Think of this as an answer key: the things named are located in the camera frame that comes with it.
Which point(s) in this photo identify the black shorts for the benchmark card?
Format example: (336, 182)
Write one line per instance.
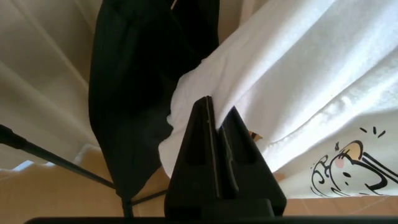
(130, 93)

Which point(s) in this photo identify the beige curtain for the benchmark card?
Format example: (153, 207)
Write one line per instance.
(40, 77)

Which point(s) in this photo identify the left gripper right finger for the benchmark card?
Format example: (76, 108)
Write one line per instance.
(252, 180)

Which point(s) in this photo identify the black clothes rack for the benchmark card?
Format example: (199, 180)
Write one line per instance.
(46, 155)

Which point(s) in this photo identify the white garment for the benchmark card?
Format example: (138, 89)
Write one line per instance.
(295, 77)

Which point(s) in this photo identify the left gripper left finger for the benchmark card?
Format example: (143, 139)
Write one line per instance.
(196, 174)

